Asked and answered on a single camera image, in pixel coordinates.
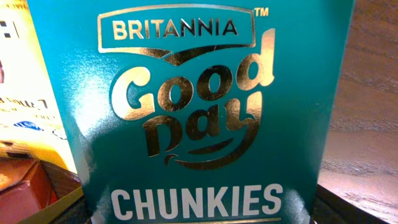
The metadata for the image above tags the red Hello Panda box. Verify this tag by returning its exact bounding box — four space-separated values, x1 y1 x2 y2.
0 157 60 224

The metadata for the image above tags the teal Chunkies cookie box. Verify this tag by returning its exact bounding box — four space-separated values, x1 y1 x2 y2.
29 0 354 223

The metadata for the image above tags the yellow snack packet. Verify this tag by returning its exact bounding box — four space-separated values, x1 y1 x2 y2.
1 0 76 172

